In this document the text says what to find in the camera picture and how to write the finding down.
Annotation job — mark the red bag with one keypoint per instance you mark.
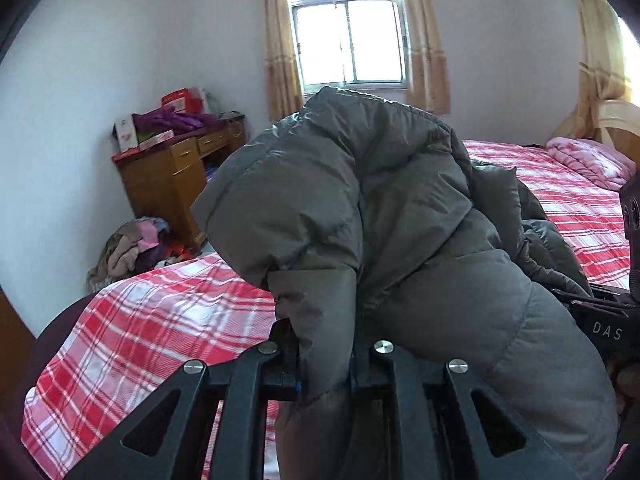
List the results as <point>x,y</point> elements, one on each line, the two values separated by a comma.
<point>180,101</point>

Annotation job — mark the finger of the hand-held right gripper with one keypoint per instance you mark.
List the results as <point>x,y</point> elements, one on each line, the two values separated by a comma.
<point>595,296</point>

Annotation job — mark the pink flat box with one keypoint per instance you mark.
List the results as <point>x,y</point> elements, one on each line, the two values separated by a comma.
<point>157,139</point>

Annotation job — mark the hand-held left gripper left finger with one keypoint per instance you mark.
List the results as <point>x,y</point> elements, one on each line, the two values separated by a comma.
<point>280,360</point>

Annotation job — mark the pink blanket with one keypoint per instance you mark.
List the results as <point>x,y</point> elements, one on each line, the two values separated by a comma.
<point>590,160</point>

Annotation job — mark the beige curtain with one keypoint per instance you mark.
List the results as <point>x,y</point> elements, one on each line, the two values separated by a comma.
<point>425,50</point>
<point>280,60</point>

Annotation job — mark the grey puffer jacket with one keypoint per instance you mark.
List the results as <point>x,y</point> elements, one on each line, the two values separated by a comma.
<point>400,200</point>

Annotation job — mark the yellow curtain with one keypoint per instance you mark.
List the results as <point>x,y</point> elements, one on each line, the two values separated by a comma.
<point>600,50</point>

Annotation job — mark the window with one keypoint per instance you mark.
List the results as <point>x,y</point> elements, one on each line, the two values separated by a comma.
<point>350,40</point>

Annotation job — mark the dark bed footboard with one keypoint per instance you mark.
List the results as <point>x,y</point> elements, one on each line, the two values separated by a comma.
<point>60,330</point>

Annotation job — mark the white cardboard box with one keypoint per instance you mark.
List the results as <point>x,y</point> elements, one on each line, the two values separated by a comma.
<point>126,135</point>

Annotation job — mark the pile of clothes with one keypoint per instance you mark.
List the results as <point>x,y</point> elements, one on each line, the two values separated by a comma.
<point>130,250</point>

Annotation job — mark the brown wooden door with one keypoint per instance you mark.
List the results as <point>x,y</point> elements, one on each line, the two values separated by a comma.
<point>12,330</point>

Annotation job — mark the red plaid bed sheet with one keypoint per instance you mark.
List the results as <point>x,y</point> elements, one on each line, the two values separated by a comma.
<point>140,320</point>

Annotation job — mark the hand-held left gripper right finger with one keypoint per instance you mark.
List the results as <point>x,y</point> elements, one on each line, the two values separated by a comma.
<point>372,367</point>

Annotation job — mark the purple cloth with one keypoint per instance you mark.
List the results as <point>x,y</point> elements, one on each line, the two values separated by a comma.
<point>175,120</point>

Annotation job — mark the wooden desk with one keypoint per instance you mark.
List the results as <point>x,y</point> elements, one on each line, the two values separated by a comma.
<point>155,190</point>

